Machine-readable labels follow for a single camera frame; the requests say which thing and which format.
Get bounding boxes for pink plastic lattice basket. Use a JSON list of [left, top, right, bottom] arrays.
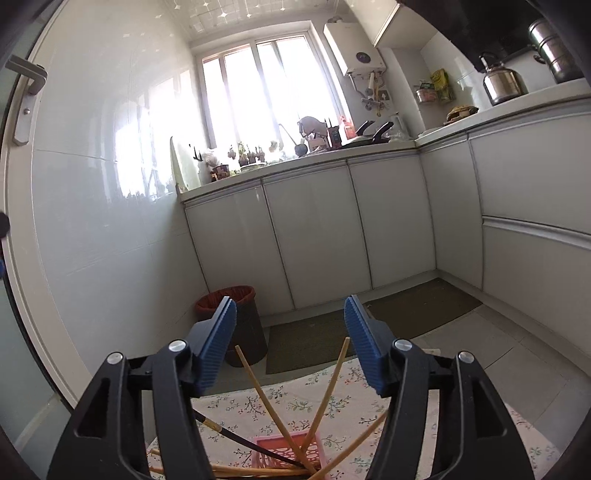
[[252, 434, 326, 480]]

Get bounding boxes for white water heater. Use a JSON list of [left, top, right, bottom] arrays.
[[323, 21, 386, 77]]

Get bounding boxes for white wall cabinet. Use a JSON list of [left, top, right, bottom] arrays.
[[372, 0, 444, 49]]

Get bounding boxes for plate with food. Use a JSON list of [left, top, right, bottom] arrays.
[[445, 105, 480, 125]]

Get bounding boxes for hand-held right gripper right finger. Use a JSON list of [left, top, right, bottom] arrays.
[[344, 295, 536, 480]]

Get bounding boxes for kitchen window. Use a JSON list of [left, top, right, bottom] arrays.
[[191, 30, 347, 148]]

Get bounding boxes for dark chopstick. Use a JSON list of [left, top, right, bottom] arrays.
[[193, 410, 310, 469]]

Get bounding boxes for steel kettle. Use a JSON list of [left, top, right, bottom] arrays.
[[478, 53, 529, 107]]

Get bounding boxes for row of small potted plants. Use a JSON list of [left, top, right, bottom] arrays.
[[225, 141, 269, 168]]

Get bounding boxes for silver door handle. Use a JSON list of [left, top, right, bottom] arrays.
[[4, 55, 48, 147]]

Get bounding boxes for white kitchen countertop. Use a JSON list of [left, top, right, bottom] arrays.
[[178, 78, 591, 201]]

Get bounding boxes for frosted glass sliding door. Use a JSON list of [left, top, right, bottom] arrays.
[[0, 0, 93, 457]]

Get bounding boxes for floral tablecloth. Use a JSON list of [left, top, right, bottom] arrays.
[[145, 355, 561, 480]]

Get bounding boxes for white base cabinets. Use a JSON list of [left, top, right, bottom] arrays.
[[180, 108, 591, 352]]

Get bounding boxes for black frying pan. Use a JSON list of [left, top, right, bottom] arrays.
[[344, 120, 395, 147]]

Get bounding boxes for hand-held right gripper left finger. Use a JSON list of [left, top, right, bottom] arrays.
[[46, 296, 238, 480]]

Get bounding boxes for yellow packet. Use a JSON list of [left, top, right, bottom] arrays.
[[430, 68, 455, 102]]

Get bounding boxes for dark floor mat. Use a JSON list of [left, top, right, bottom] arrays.
[[365, 277, 484, 342], [265, 308, 358, 376]]

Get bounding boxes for dark trash bin red liner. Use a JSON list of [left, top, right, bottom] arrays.
[[194, 285, 269, 368]]

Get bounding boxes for white cutting board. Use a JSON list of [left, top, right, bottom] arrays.
[[169, 136, 190, 193]]

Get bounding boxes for wooden chopsticks bundle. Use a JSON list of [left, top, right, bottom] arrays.
[[316, 412, 387, 478]]

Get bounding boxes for black range hood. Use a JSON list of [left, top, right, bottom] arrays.
[[399, 0, 591, 75]]

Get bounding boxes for grey cloth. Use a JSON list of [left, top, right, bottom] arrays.
[[298, 115, 326, 139]]

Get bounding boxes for stacked steel pot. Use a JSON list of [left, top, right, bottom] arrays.
[[527, 17, 585, 85]]

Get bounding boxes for water heater hoses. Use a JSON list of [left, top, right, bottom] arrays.
[[348, 71, 393, 116]]

